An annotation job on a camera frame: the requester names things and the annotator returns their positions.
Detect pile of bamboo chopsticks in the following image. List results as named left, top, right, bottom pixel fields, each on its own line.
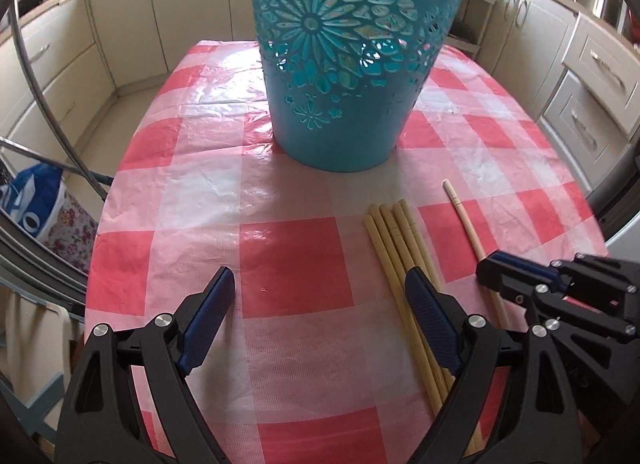
left=364, top=200, right=486, bottom=460

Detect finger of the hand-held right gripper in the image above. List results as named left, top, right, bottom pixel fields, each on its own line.
left=476, top=263, right=639, bottom=343
left=491, top=252, right=640, bottom=303

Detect teal perforated plastic bin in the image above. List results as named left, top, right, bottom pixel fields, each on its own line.
left=247, top=0, right=473, bottom=173

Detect steel handled mop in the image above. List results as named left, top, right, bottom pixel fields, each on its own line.
left=7, top=6, right=111, bottom=199

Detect wooden shelf rack blue braces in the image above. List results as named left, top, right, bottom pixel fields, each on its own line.
left=0, top=289, right=76, bottom=450

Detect single bamboo chopstick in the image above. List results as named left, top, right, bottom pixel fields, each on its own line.
left=442, top=181, right=512, bottom=331

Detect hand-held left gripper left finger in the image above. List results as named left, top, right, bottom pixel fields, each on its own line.
left=56, top=266, right=236, bottom=464

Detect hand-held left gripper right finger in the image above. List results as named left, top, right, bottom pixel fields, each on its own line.
left=404, top=266, right=586, bottom=464

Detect red white checked tablecloth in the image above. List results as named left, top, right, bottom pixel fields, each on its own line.
left=84, top=38, right=608, bottom=464

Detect floral trash bin blue bag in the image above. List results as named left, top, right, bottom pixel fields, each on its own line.
left=0, top=163, right=100, bottom=265

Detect cream drawer unit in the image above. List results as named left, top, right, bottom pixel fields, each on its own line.
left=537, top=11, right=640, bottom=189

